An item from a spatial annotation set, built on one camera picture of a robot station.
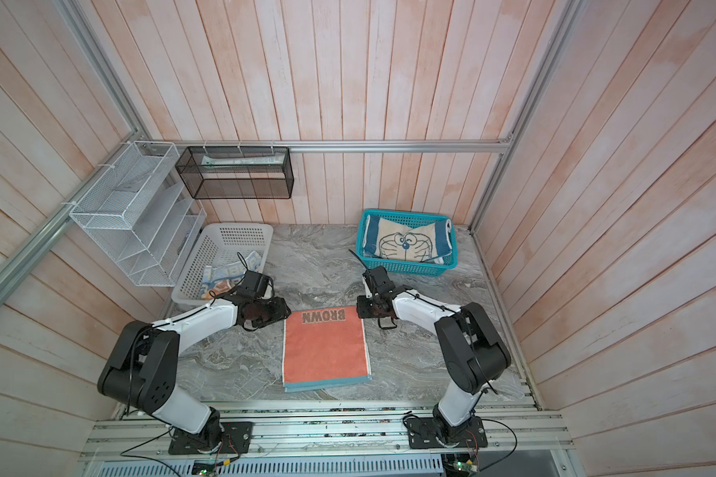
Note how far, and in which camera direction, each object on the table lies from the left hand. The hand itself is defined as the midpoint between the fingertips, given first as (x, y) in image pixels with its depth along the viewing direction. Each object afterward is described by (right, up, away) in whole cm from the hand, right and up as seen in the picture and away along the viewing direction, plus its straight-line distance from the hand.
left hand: (285, 318), depth 92 cm
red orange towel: (+13, -8, -4) cm, 15 cm away
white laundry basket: (-29, +24, +19) cm, 43 cm away
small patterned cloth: (-23, +12, +9) cm, 28 cm away
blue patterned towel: (+49, +25, +14) cm, 56 cm away
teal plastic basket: (+38, +16, +9) cm, 42 cm away
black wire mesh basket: (-19, +50, +12) cm, 55 cm away
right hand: (+24, +3, +3) cm, 25 cm away
